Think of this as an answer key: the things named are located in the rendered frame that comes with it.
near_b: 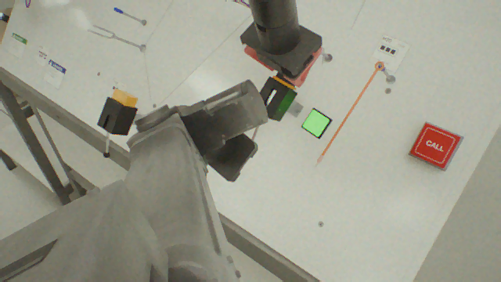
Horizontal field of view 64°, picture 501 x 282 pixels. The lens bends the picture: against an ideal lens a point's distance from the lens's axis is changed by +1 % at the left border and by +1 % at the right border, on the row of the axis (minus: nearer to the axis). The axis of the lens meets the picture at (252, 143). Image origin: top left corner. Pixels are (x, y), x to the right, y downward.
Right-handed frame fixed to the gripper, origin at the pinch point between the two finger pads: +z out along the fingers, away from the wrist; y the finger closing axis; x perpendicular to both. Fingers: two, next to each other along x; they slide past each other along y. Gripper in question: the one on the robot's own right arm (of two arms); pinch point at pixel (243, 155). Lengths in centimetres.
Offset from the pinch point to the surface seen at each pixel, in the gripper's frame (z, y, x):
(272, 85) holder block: -3.4, 1.4, -12.0
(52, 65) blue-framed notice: 9, 62, 14
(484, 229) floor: 144, -49, -25
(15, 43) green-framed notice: 9, 79, 16
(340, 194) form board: 7.3, -15.3, -4.2
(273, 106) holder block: -2.9, -0.6, -9.4
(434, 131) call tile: 1.3, -21.6, -19.7
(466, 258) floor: 132, -49, -10
